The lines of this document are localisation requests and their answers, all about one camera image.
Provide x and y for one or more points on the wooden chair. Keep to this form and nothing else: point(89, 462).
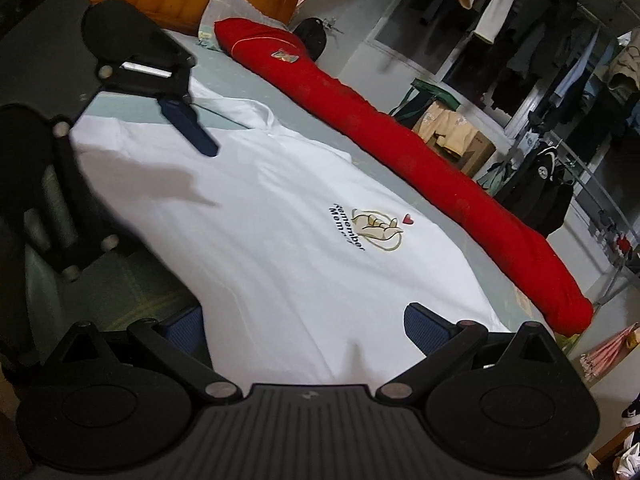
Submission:
point(607, 444)

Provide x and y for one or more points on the black jacket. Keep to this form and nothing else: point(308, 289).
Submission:
point(540, 195)

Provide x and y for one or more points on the pile of light clothes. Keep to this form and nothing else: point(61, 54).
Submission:
point(629, 460)

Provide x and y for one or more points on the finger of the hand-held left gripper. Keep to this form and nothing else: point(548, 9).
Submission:
point(192, 127)
point(82, 185)

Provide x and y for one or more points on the white t-shirt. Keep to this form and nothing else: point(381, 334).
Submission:
point(275, 185)

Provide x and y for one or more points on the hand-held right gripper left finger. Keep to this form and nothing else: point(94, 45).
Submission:
point(185, 330)

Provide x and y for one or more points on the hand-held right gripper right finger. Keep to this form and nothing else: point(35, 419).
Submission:
point(425, 330)

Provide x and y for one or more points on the small colourful tag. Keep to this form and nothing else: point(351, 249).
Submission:
point(284, 55)

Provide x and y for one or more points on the beige hanging jacket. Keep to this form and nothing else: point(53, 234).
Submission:
point(622, 65)

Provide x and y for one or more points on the navy star print garment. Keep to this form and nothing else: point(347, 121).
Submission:
point(632, 410)

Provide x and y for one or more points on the row of dark hanging clothes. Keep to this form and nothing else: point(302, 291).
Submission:
point(540, 35)

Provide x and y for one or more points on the beige clothes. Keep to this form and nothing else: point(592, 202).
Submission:
point(450, 132)

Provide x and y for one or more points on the metal drying rack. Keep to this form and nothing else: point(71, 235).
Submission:
point(614, 280)

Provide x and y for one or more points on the cream sweater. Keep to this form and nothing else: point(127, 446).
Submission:
point(500, 5)

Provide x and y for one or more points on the cardboard box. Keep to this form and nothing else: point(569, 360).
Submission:
point(477, 152)

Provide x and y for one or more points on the metal wall hook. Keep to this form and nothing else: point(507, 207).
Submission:
point(334, 26)

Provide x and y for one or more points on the black backpack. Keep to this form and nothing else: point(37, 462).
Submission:
point(312, 35)

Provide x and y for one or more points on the teal garment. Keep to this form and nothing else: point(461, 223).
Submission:
point(492, 177)

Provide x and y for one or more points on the grey checked pillow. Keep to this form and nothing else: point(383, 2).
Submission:
point(235, 5)

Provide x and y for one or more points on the red rolled quilt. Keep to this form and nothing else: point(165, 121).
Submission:
point(400, 160)

